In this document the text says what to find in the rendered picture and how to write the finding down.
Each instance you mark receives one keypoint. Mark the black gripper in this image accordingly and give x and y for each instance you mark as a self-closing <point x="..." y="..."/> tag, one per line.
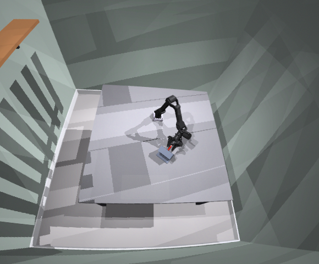
<point x="176" y="139"/>

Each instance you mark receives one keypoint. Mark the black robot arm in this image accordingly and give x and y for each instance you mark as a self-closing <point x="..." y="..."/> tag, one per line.
<point x="180" y="123"/>

